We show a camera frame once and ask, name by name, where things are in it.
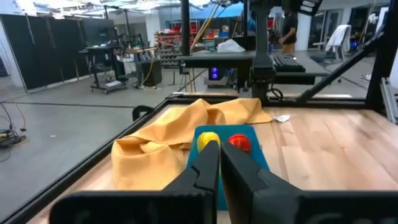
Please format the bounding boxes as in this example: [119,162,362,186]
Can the yellow waffle towel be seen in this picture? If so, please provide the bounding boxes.
[111,98,274,191]

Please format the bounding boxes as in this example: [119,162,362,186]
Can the black rolling desk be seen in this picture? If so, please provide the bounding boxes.
[79,45,128,95]

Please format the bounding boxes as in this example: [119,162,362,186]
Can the computer tower purple lights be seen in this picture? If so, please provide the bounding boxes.
[203,65,237,88]

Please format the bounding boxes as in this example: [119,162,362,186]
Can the wooden top desk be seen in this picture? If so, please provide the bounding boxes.
[116,46,158,88]

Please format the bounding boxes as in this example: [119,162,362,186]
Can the silver aluminium extrusion bar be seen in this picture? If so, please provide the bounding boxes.
[379,77,398,124]

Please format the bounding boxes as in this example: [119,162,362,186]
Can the storage shelf red bins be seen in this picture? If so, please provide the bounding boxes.
[155,21,201,68]

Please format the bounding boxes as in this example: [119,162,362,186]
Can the white garment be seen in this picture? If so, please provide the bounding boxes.
[325,24,352,54]

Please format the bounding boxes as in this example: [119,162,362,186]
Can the black pole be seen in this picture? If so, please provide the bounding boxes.
[180,0,191,57]

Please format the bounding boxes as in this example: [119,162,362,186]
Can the blue canopy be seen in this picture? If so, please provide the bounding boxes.
[189,1,246,19]

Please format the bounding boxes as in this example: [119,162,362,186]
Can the grey office chair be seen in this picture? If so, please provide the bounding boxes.
[310,24,352,63]

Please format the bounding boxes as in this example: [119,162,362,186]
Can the red toy apple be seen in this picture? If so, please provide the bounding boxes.
[227,133,252,156]

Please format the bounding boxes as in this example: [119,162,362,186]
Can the black aluminium table frame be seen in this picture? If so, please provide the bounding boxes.
[0,0,398,224]

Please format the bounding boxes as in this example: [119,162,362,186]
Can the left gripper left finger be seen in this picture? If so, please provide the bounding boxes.
[49,139,221,224]

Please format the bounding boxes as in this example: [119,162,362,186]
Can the grey desk with pole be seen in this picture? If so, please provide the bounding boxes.
[175,50,259,69]

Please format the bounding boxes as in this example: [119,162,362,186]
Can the black backlit keyboard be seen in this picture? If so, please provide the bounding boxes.
[272,55,306,73]

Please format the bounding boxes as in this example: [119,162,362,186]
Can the teal tupperware container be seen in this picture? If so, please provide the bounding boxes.
[185,124,271,211]

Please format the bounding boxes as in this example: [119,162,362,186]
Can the black box under desk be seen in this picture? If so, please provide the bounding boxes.
[141,59,163,87]

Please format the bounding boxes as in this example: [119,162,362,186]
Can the black floor cables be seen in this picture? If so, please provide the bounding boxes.
[0,102,29,162]

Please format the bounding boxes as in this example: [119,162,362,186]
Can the person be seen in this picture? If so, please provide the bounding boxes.
[278,11,299,57]

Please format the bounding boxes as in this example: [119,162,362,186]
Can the grey keyboard desk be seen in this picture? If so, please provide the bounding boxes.
[270,54,331,86]

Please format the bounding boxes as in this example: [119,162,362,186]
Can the black frame clamp handle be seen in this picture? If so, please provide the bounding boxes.
[132,105,155,122]

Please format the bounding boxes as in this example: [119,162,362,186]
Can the yellow leaning pole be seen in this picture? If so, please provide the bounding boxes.
[189,2,220,52]

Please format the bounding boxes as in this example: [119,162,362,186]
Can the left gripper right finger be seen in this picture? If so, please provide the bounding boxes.
[220,141,398,224]

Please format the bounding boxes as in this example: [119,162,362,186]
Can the yellow toy corn green stem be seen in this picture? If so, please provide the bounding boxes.
[196,131,221,153]

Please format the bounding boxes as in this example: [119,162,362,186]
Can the white crumpled bag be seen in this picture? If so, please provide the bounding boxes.
[216,39,246,54]

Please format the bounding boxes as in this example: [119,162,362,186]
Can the black partition panels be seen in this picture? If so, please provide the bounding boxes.
[0,14,118,91]

